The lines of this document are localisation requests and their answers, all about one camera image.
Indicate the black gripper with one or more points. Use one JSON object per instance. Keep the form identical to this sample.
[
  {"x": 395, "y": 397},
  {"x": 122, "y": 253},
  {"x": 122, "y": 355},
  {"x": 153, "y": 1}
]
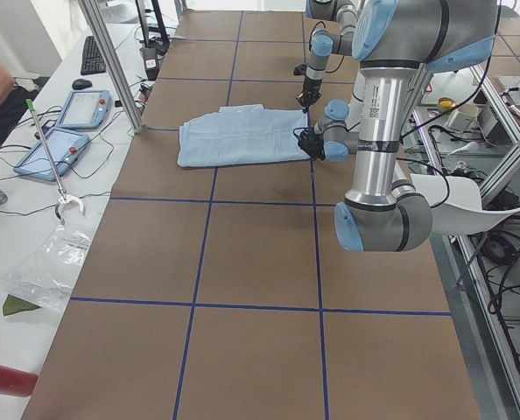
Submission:
[
  {"x": 311, "y": 143},
  {"x": 309, "y": 87}
]

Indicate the light blue striped shirt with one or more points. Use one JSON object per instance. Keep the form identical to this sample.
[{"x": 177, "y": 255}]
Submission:
[{"x": 239, "y": 135}]

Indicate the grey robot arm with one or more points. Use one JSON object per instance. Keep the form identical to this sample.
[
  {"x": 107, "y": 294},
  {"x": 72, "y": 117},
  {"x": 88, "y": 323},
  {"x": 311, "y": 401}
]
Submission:
[
  {"x": 391, "y": 40},
  {"x": 323, "y": 43}
]

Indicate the white curved chair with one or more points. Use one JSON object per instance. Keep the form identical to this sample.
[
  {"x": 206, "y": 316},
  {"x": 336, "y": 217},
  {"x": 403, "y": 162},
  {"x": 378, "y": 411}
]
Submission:
[{"x": 462, "y": 212}]

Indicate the black keyboard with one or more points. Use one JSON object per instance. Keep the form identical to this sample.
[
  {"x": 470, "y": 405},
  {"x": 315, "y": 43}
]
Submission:
[{"x": 92, "y": 61}]

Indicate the blue teach pendant far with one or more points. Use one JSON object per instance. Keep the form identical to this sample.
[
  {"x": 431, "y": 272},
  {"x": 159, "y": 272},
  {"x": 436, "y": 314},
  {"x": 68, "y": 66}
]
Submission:
[{"x": 84, "y": 109}]

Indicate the blue teach pendant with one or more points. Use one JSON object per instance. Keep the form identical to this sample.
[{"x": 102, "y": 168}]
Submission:
[
  {"x": 84, "y": 109},
  {"x": 65, "y": 147}
]

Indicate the black computer mouse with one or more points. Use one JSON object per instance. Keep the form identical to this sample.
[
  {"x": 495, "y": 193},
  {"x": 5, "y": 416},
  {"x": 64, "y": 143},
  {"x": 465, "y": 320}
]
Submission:
[{"x": 80, "y": 84}]

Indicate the blue teach pendant near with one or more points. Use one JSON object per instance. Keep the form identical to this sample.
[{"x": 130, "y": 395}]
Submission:
[{"x": 65, "y": 147}]

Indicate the metal reacher grabber stick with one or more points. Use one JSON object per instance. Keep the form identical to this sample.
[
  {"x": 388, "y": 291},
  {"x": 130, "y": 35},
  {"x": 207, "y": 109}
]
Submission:
[{"x": 65, "y": 197}]

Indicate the clear plastic bag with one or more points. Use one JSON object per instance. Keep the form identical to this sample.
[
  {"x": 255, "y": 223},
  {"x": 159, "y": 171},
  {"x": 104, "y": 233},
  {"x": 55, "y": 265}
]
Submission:
[{"x": 47, "y": 276}]

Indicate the green cloth piece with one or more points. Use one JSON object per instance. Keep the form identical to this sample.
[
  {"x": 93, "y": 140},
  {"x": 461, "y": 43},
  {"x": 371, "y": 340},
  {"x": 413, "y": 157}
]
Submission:
[{"x": 14, "y": 305}]

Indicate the red bottle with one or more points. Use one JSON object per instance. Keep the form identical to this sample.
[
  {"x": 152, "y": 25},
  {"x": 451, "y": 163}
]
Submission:
[{"x": 14, "y": 382}]

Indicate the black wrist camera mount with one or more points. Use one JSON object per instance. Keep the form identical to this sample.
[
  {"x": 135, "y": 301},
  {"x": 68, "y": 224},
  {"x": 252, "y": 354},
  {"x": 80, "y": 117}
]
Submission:
[{"x": 300, "y": 70}]

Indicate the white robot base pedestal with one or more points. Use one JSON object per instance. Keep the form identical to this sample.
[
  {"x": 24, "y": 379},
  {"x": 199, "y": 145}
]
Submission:
[{"x": 341, "y": 129}]

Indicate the aluminium frame post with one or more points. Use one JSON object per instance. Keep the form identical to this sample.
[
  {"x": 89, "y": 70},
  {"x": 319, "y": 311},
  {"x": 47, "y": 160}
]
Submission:
[{"x": 99, "y": 29}]

